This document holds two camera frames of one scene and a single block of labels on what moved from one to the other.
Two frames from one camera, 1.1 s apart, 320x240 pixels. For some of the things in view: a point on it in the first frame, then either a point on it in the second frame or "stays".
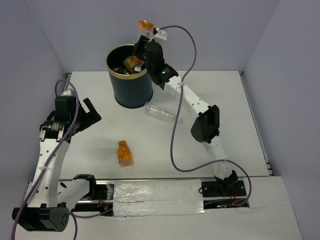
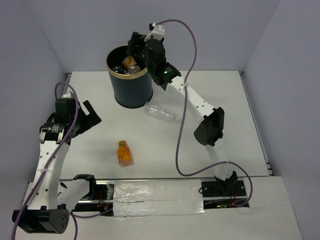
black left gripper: [91, 117] stays
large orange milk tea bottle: [129, 62] stays
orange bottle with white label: [146, 28] -> [134, 69]
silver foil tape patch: [157, 197] stays
